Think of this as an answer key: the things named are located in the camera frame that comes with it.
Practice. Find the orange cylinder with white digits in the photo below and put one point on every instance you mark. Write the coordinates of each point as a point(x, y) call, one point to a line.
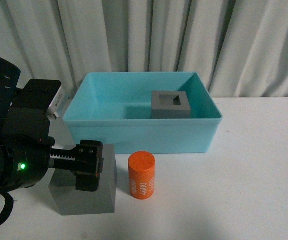
point(141, 169)

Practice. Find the gray cube with square recess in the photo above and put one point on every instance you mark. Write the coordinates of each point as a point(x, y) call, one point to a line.
point(170, 105)

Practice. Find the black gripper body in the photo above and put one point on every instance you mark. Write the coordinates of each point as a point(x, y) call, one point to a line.
point(28, 149)

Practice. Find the gray cube with round recess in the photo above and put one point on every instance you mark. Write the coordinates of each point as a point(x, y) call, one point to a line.
point(70, 202)

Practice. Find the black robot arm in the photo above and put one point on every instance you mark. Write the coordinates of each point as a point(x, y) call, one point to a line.
point(37, 94)

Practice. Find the white pleated curtain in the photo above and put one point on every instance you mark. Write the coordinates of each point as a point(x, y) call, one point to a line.
point(239, 48)

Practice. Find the light blue plastic box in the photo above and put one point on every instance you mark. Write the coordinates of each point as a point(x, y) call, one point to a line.
point(115, 108)

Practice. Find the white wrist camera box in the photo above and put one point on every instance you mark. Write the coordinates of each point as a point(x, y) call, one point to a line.
point(56, 107)

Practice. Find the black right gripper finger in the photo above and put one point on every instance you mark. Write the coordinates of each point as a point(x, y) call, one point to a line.
point(88, 175)

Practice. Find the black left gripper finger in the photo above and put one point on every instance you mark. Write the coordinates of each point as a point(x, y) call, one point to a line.
point(88, 150)

